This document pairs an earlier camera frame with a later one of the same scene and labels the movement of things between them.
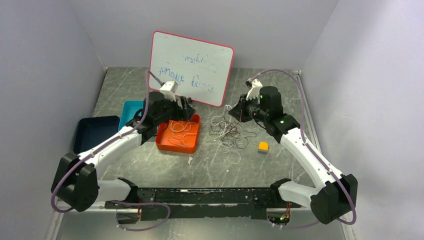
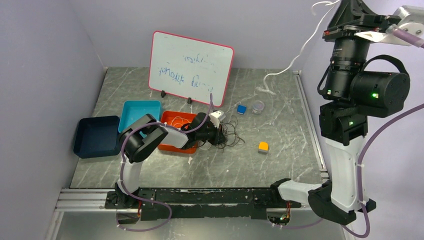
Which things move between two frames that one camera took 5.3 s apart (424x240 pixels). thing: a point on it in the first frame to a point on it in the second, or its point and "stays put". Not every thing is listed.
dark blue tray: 92,131 stays put
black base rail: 222,202 stays put
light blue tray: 129,108 stays put
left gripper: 184,113 to 219,137
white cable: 233,157 to 265,89
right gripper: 239,112 to 342,24
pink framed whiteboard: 201,69 stays put
